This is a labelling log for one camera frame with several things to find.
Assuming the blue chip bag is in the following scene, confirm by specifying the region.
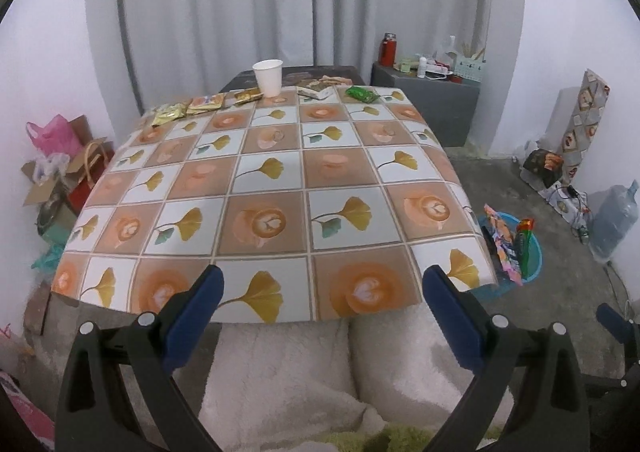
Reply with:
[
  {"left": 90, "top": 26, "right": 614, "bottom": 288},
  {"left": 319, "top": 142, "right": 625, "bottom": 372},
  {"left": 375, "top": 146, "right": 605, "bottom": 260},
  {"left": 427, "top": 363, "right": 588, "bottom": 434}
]
[{"left": 484, "top": 204, "right": 523, "bottom": 286}]

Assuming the blue plastic trash basket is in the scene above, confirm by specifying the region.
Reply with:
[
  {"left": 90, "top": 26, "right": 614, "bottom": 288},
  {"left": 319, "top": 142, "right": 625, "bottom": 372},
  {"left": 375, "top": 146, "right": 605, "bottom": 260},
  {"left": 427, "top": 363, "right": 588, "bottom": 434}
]
[{"left": 476, "top": 212, "right": 544, "bottom": 300}]

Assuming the small green snack packet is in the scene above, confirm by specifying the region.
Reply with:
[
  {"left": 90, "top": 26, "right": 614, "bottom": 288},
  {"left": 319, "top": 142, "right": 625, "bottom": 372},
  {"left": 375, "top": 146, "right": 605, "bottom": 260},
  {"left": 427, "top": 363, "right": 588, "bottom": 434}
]
[{"left": 345, "top": 86, "right": 380, "bottom": 104}]

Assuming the grey cabinet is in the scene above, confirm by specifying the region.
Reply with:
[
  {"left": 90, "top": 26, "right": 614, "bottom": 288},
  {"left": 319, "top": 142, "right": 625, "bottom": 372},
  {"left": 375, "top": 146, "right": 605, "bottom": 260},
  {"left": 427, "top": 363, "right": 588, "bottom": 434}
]
[{"left": 371, "top": 62, "right": 480, "bottom": 148}]

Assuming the red green snack bag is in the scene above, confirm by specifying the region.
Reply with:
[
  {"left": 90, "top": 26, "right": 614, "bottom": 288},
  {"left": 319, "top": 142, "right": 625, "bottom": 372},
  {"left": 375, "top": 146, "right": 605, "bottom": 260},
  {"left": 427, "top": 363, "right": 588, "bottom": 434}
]
[{"left": 515, "top": 218, "right": 535, "bottom": 279}]

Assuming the small gold packet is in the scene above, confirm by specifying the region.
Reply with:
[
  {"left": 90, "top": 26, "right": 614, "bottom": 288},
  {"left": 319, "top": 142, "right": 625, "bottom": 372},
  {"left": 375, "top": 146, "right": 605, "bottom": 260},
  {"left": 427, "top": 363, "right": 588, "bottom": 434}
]
[{"left": 233, "top": 87, "right": 262, "bottom": 106}]

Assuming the blue water jug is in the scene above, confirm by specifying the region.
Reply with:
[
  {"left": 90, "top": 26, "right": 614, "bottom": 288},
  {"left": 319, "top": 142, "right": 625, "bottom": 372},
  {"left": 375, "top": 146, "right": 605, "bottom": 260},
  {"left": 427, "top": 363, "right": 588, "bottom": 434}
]
[{"left": 589, "top": 180, "right": 639, "bottom": 264}]

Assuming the white fluffy blanket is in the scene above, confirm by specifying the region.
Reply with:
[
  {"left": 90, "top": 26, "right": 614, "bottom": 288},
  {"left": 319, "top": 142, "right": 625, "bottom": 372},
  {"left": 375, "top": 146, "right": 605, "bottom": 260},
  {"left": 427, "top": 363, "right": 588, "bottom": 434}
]
[{"left": 196, "top": 303, "right": 516, "bottom": 452}]

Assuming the white paper cup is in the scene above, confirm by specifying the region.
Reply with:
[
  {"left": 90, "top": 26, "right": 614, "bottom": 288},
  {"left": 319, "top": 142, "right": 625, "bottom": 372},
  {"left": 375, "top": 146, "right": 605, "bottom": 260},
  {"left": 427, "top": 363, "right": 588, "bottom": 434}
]
[{"left": 253, "top": 59, "right": 283, "bottom": 98}]

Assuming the rolled patterned tablecloth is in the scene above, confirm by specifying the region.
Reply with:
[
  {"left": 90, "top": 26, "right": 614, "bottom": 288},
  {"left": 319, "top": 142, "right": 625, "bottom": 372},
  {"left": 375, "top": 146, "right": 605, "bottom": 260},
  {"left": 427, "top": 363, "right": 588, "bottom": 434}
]
[{"left": 559, "top": 68, "right": 610, "bottom": 186}]

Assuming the pink plastic bag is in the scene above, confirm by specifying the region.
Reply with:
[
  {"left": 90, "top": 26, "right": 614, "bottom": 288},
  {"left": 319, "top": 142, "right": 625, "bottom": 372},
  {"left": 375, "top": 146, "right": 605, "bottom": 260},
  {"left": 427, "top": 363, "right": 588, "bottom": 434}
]
[{"left": 25, "top": 114, "right": 84, "bottom": 157}]

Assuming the small white bottle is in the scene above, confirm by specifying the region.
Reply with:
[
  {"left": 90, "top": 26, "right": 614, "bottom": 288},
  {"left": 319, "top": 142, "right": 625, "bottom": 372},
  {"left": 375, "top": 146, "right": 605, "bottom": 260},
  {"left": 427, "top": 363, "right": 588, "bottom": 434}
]
[{"left": 416, "top": 56, "right": 427, "bottom": 78}]

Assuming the mint green desk organizer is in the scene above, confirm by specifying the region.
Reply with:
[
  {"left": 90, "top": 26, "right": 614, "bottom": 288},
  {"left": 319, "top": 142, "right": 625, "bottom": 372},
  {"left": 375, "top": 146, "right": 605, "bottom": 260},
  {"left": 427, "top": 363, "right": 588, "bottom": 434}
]
[{"left": 454, "top": 56, "right": 486, "bottom": 82}]

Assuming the gold snack packet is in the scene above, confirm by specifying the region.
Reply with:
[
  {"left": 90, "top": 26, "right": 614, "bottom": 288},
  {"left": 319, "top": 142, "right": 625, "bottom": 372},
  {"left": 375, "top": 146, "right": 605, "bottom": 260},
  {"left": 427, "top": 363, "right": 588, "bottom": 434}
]
[{"left": 151, "top": 102, "right": 188, "bottom": 128}]

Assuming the patterned ginkgo tablecloth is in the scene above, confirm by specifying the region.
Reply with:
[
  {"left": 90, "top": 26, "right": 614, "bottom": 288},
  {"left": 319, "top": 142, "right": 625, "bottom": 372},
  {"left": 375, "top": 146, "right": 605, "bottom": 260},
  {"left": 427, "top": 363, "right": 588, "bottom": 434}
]
[{"left": 52, "top": 86, "right": 497, "bottom": 323}]

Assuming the dark snack box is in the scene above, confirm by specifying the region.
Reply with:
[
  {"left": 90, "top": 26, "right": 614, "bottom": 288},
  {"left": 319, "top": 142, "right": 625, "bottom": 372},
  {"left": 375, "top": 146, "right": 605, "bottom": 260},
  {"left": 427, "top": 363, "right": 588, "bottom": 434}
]
[{"left": 523, "top": 149, "right": 564, "bottom": 189}]

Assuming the orange snack packet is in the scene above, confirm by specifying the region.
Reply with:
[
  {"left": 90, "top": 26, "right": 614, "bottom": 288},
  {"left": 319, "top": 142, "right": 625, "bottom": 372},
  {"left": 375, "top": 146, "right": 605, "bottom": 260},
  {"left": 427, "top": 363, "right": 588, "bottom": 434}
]
[{"left": 186, "top": 94, "right": 226, "bottom": 116}]

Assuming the grey curtain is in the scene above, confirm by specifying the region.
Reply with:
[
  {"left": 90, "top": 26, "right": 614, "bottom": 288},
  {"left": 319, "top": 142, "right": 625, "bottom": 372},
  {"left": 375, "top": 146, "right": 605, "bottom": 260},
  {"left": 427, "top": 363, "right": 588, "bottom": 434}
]
[{"left": 85, "top": 0, "right": 524, "bottom": 140}]

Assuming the red thermos bottle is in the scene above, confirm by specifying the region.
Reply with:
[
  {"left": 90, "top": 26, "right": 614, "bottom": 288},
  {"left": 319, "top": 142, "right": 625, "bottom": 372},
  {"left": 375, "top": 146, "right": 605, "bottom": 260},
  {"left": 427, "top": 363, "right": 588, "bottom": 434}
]
[{"left": 378, "top": 33, "right": 397, "bottom": 68}]

